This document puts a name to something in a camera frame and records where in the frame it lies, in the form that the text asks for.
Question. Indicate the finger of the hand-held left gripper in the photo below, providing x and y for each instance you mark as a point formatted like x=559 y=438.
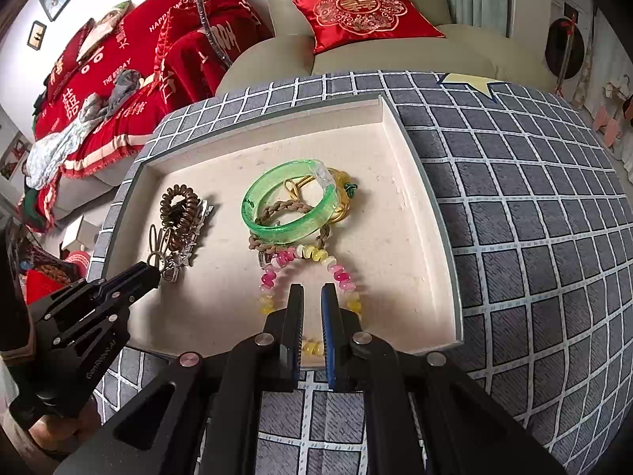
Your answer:
x=126 y=304
x=128 y=279

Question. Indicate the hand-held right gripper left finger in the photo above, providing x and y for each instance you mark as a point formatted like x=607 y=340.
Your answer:
x=296 y=326

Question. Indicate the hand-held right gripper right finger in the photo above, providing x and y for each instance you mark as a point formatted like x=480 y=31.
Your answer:
x=329 y=326

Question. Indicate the beige bow hair clip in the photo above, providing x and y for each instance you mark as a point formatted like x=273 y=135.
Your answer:
x=154 y=237

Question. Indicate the silver star hair clip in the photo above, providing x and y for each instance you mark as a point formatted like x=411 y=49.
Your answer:
x=185 y=257

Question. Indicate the green translucent bangle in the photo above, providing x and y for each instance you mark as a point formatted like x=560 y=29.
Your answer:
x=296 y=230

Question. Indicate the grey-green shallow tray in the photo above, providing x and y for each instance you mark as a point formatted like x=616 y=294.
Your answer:
x=395 y=237

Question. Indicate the red round box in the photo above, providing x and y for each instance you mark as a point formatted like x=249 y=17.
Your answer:
x=49 y=277

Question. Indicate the white sofa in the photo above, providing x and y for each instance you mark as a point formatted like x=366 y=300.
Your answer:
x=84 y=193

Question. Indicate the light floral cloth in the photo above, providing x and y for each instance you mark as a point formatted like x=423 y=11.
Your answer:
x=59 y=148

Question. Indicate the grey garment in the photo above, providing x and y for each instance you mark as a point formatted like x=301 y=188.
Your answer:
x=123 y=86

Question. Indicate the grey checked tablecloth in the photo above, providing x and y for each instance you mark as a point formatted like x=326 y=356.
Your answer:
x=519 y=282

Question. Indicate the printed pillow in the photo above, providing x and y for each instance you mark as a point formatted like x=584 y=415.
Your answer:
x=106 y=27

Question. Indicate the red printed blanket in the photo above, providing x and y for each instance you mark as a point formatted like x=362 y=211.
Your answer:
x=148 y=24

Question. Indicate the metal hoop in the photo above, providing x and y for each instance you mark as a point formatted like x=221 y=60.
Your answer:
x=207 y=15

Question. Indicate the yellow star patch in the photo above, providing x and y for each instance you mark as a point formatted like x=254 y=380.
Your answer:
x=470 y=81

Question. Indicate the red embroidered cushion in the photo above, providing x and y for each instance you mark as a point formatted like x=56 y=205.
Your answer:
x=366 y=10

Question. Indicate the wooden ornaments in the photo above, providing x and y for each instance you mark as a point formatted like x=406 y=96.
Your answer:
x=611 y=118

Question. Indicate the white appliance with dark discs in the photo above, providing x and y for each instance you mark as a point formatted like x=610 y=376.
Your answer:
x=566 y=44

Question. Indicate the small wall picture frame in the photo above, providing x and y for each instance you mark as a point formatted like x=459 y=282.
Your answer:
x=36 y=34

